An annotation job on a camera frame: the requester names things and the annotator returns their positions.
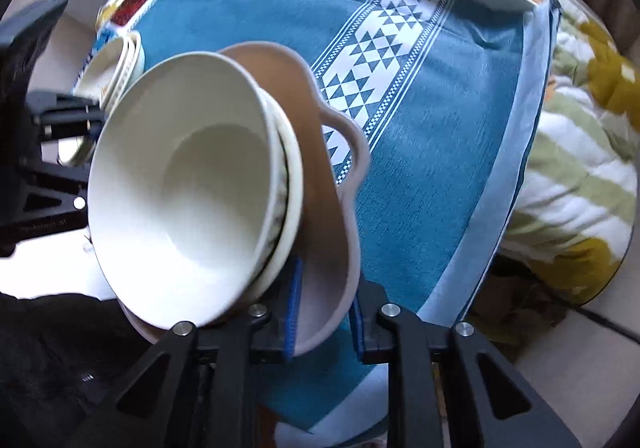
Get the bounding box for white ribbed bowl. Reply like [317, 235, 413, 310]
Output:
[75, 32, 146, 111]

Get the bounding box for pink plastic basin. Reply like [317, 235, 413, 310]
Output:
[120, 42, 373, 359]

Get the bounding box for blue patterned tablecloth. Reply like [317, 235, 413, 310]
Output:
[132, 0, 563, 434]

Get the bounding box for dark cloth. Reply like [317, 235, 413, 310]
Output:
[0, 290, 211, 448]

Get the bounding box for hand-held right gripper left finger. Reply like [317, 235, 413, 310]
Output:
[92, 255, 305, 448]

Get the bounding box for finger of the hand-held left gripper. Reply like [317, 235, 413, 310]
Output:
[0, 163, 93, 241]
[27, 92, 108, 139]

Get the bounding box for cream duck print bowl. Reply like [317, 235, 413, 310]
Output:
[75, 35, 126, 101]

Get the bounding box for black cable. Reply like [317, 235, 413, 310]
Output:
[575, 300, 640, 336]

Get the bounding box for large cream yellow-ring plate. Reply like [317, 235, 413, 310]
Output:
[250, 92, 304, 293]

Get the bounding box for floral quilted blanket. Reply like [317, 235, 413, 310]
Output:
[150, 0, 640, 306]

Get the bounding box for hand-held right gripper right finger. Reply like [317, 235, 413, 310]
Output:
[349, 280, 583, 448]

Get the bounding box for large white plate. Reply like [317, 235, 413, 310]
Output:
[86, 52, 281, 331]

